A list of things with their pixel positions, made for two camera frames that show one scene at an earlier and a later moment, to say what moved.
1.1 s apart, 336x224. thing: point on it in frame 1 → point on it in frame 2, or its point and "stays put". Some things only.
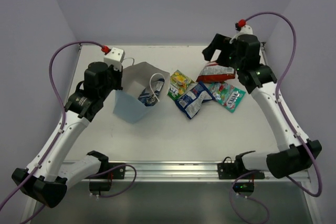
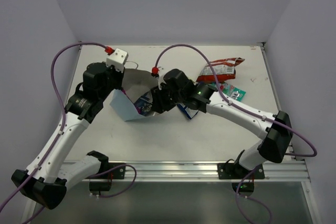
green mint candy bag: x=229 y=96 stays put
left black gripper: x=117 y=77 stays put
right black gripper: x=220 y=42 → x=158 y=105
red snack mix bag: x=214 y=72 stays put
